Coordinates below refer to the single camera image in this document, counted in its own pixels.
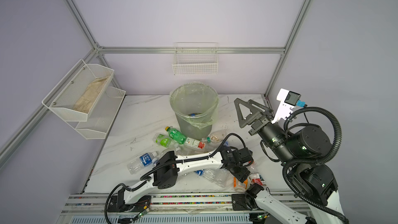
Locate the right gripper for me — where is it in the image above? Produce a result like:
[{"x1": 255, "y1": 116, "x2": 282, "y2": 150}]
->
[{"x1": 230, "y1": 95, "x2": 293, "y2": 163}]

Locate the orange label bottle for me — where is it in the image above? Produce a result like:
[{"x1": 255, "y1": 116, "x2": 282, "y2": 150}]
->
[{"x1": 233, "y1": 177, "x2": 248, "y2": 193}]

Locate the red cap water bottle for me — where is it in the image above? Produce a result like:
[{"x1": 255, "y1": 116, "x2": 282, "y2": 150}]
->
[{"x1": 248, "y1": 164, "x2": 266, "y2": 186}]

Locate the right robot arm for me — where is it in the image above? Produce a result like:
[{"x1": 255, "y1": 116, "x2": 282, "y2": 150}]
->
[{"x1": 234, "y1": 96, "x2": 349, "y2": 224}]

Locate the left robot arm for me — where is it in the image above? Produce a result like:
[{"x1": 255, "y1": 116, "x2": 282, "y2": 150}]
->
[{"x1": 104, "y1": 133, "x2": 254, "y2": 224}]

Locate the green plastic bin liner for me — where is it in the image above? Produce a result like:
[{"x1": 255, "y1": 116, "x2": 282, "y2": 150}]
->
[{"x1": 169, "y1": 81, "x2": 220, "y2": 130}]

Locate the grey mesh waste bin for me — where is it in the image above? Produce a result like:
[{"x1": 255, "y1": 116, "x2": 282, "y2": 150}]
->
[{"x1": 169, "y1": 82, "x2": 219, "y2": 141}]

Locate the blue label crushed bottle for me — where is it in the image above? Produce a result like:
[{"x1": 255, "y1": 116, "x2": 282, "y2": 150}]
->
[{"x1": 195, "y1": 169, "x2": 230, "y2": 188}]

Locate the white red label bottle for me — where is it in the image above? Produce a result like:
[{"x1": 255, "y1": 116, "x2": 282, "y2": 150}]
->
[{"x1": 183, "y1": 138, "x2": 206, "y2": 151}]

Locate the green soda bottle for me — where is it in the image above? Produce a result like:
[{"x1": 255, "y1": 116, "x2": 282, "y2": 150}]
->
[{"x1": 165, "y1": 127, "x2": 187, "y2": 145}]

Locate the small green label bottle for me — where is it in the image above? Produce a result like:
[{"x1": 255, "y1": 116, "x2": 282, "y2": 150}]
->
[{"x1": 153, "y1": 133, "x2": 172, "y2": 148}]

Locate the blue label bottle left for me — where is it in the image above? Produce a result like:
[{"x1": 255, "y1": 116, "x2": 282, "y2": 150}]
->
[{"x1": 126, "y1": 151, "x2": 158, "y2": 175}]

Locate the lower white mesh shelf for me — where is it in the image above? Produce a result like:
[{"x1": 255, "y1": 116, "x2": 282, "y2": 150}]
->
[{"x1": 66, "y1": 86, "x2": 126, "y2": 140}]

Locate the white mesh shelf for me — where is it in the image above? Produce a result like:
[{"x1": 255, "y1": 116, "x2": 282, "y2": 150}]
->
[
  {"x1": 42, "y1": 59, "x2": 114, "y2": 122},
  {"x1": 66, "y1": 86, "x2": 126, "y2": 140}
]

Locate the beige cloth in shelf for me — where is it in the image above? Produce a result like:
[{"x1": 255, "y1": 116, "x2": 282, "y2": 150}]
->
[{"x1": 73, "y1": 76, "x2": 109, "y2": 114}]

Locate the upper white mesh shelf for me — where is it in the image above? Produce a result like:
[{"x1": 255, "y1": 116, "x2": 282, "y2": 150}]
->
[{"x1": 42, "y1": 59, "x2": 114, "y2": 122}]

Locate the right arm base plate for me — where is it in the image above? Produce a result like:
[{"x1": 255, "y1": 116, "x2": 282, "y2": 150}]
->
[{"x1": 231, "y1": 194, "x2": 258, "y2": 211}]

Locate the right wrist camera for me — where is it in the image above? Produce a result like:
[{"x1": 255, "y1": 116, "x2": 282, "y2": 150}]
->
[{"x1": 271, "y1": 89, "x2": 306, "y2": 124}]

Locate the white wire wall basket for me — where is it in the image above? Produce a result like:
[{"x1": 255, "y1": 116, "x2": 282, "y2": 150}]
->
[{"x1": 172, "y1": 42, "x2": 219, "y2": 76}]

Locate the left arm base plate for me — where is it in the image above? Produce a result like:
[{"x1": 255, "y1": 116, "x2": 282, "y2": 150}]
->
[{"x1": 106, "y1": 195, "x2": 151, "y2": 213}]

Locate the aluminium front rail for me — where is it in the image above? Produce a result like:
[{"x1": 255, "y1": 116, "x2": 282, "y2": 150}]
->
[{"x1": 61, "y1": 190, "x2": 311, "y2": 215}]

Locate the aluminium frame back rail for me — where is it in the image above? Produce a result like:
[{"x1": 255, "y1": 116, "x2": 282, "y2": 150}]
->
[{"x1": 97, "y1": 47, "x2": 286, "y2": 55}]

